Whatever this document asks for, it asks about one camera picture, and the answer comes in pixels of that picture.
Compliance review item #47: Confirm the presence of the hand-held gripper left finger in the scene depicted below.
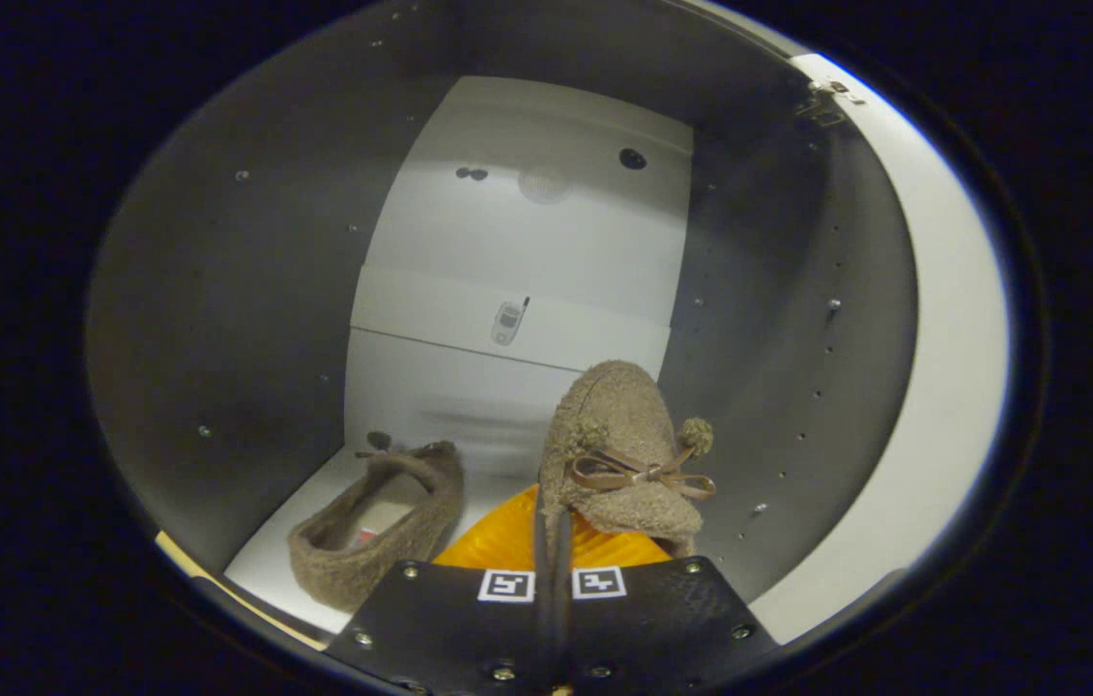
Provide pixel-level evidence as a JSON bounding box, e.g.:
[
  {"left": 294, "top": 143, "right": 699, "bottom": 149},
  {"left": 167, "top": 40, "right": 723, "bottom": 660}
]
[{"left": 326, "top": 483, "right": 555, "bottom": 696}]

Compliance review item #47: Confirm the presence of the dark grey shoe cabinet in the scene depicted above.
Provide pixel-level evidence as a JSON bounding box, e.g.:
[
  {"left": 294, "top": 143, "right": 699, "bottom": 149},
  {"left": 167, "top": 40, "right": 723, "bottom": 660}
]
[{"left": 87, "top": 0, "right": 919, "bottom": 651}]

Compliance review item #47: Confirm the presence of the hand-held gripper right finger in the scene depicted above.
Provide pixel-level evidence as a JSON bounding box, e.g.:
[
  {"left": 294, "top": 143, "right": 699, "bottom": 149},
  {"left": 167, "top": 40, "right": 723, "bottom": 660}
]
[{"left": 554, "top": 512, "right": 779, "bottom": 695}]

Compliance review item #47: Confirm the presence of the brown fuzzy shoe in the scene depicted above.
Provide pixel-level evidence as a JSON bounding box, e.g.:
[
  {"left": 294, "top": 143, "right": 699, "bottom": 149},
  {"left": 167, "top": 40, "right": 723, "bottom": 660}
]
[
  {"left": 287, "top": 432, "right": 466, "bottom": 614},
  {"left": 536, "top": 360, "right": 717, "bottom": 581}
]

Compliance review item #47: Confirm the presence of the white shoe cabinet door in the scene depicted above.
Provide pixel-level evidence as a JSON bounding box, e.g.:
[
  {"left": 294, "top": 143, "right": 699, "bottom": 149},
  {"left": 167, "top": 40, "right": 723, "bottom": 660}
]
[{"left": 749, "top": 53, "right": 1011, "bottom": 647}]

